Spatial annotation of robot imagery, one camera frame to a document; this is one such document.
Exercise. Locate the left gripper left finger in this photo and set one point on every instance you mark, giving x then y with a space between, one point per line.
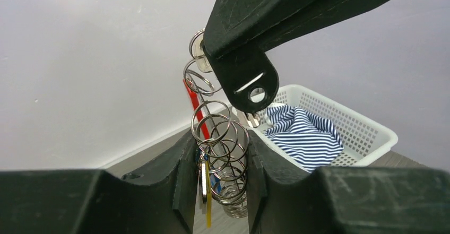
158 197

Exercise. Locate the metal spring coil keyring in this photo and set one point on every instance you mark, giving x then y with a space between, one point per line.
226 149

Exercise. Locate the blue key tag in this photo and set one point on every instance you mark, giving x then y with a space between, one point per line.
215 183

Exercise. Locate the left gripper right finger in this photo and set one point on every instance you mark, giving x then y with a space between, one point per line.
282 198

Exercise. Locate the black key fob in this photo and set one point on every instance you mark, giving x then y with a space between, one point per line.
247 77

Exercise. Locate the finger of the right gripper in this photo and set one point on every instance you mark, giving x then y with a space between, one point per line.
237 24

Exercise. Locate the blue striped cloth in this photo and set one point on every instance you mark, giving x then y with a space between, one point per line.
311 140

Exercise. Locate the red handled key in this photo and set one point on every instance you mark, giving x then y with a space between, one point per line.
195 103

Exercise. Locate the white plastic basket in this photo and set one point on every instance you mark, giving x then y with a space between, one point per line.
364 139

